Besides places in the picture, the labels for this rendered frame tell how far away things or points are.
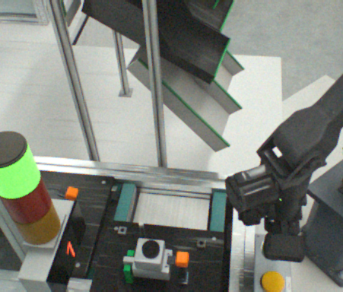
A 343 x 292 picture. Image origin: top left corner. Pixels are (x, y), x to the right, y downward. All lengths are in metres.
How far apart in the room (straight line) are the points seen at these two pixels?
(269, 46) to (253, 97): 1.73
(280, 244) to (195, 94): 0.44
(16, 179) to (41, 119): 0.86
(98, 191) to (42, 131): 0.38
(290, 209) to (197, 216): 0.30
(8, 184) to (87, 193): 0.51
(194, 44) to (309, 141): 0.39
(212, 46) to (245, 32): 2.23
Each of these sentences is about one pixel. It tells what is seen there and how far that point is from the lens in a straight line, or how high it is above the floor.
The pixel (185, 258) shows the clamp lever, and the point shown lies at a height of 1.08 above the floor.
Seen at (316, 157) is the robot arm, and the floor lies 1.28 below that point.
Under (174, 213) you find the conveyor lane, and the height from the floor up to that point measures 0.92.
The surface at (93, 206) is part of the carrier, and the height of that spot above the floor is 0.97.
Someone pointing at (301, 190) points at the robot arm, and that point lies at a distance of 0.70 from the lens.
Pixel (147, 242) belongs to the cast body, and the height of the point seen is 1.09.
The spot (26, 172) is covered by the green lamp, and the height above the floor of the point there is 1.39.
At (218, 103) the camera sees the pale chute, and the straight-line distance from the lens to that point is 1.07.
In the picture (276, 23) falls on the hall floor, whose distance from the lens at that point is 3.28.
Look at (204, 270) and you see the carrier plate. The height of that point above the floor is 0.97.
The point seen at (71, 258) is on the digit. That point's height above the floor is 1.19.
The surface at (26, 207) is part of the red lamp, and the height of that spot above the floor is 1.34.
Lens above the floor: 1.74
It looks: 48 degrees down
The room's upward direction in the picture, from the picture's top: 3 degrees counter-clockwise
